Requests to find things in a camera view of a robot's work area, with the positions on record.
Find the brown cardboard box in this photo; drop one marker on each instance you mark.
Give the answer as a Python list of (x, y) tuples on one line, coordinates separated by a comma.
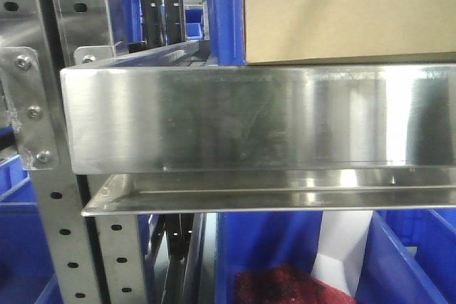
[(349, 15)]

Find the perforated steel shelf upright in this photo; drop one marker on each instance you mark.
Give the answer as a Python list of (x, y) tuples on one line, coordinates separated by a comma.
[(96, 260)]

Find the right lower blue bin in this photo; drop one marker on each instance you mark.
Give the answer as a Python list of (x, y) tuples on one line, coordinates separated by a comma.
[(409, 258)]

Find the steel bracket plate with bolts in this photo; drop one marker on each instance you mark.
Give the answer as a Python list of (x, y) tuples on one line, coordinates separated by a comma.
[(27, 108)]

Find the blue bin at left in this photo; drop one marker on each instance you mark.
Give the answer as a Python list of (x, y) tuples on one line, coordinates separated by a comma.
[(27, 273)]

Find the large blue plastic bin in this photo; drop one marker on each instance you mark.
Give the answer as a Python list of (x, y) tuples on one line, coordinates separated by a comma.
[(228, 12)]

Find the red mesh bag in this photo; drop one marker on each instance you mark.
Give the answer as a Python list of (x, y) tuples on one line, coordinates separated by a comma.
[(285, 284)]

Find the lower steel shelf lip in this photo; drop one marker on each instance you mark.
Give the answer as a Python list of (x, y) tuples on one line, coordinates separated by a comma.
[(274, 190)]

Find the lower blue plastic bin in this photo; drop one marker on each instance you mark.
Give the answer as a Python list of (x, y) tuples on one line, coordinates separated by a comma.
[(259, 241)]

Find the stainless steel shelf front beam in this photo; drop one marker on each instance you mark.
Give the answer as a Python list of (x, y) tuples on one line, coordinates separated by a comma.
[(158, 119)]

